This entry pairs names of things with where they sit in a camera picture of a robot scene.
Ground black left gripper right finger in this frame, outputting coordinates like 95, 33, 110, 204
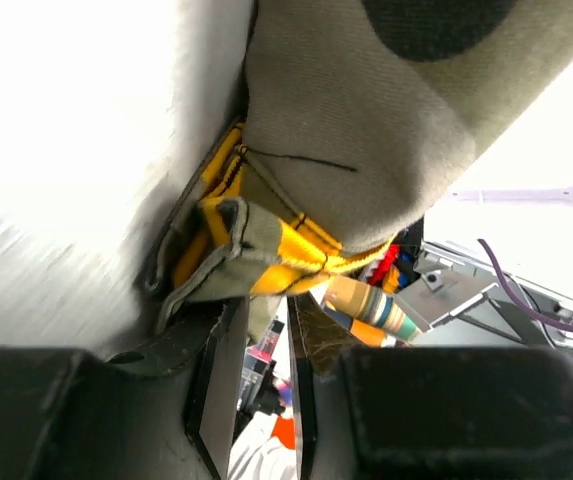
287, 294, 573, 479

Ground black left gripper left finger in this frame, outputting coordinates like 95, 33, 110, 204
0, 298, 248, 479

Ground olive yellow camouflage trousers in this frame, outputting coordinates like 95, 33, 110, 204
0, 0, 573, 361

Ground aluminium rail frame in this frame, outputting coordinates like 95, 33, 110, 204
395, 242, 573, 355

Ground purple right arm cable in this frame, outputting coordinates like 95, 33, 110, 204
475, 237, 573, 339

